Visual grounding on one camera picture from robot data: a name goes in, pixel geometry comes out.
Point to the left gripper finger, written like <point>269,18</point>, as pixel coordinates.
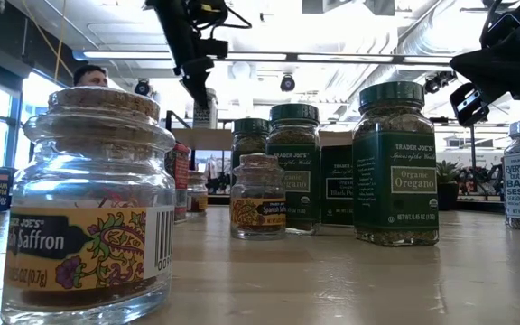
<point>201,77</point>

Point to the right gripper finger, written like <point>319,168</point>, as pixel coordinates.
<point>490,72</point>

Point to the green-lid oregano spice jar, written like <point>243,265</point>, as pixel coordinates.
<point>395,180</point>
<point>247,140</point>
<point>294,171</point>

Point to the red-lid spice jar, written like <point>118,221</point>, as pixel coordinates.
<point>179,180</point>

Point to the cork-top saffron glass jar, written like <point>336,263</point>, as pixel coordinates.
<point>197,194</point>
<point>258,203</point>
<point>88,189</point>

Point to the black pepper spice tin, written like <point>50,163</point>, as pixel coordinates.
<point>337,185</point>

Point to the long ceiling light bar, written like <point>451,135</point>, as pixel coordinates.
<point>242,57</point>

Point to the person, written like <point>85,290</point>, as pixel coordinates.
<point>89,76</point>

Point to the red and black background robot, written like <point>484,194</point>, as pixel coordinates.
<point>485,178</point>

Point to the black background object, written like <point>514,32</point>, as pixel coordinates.
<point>218,182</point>

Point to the succulent in black pot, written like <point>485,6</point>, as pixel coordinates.
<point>447,180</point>

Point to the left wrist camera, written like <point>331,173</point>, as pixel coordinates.
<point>212,48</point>

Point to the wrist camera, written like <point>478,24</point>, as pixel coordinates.
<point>212,48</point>
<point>470,104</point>

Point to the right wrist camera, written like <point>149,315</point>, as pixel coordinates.
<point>470,104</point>

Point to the wooden shelf black frame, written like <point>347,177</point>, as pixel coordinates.
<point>206,139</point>

